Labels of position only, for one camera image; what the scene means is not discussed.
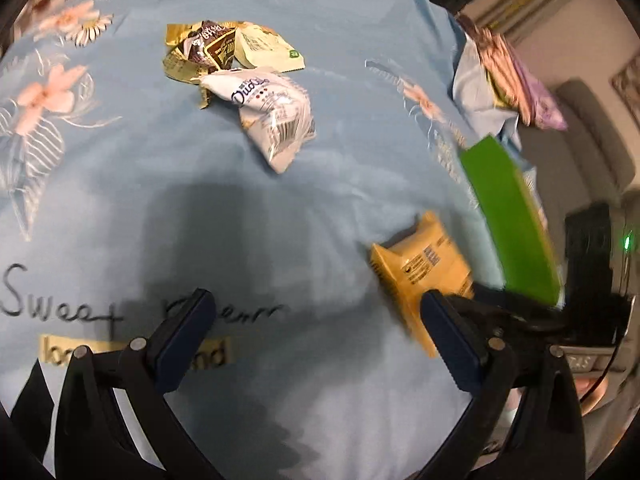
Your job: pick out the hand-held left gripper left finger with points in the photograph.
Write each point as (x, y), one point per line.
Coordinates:
(185, 332)

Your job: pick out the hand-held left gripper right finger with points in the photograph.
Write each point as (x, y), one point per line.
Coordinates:
(450, 340)

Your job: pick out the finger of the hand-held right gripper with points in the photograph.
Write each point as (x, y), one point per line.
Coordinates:
(505, 310)

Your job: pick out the mustard yellow snack packet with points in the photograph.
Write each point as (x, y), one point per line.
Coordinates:
(425, 270)

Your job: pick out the green cardboard box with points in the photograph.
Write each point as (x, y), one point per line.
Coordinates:
(515, 220)

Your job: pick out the white snack packet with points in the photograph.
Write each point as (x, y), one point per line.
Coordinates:
(270, 110)

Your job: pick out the yellow-green snack packet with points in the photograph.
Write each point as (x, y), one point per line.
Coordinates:
(177, 67)

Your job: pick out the brown chocolate snack packet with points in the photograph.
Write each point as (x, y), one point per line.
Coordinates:
(212, 47)

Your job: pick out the blue floral bedsheet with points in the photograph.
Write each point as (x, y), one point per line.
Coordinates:
(200, 210)

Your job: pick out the pink and purple folded clothes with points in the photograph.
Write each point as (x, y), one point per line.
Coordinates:
(520, 85)

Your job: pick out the light blue pillow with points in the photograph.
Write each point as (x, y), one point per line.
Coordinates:
(480, 105)

